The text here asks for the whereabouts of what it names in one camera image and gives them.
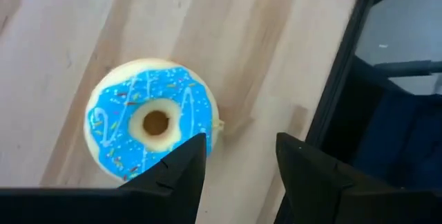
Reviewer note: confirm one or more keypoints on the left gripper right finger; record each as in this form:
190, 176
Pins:
317, 189

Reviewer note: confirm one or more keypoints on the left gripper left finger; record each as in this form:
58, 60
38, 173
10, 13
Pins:
172, 189

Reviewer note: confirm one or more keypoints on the blue frosted toy donut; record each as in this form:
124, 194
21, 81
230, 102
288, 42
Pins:
114, 113

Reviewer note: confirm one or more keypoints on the dark blue chair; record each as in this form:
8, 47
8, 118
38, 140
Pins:
397, 130

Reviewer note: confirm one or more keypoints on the black table frame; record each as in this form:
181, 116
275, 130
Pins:
345, 54

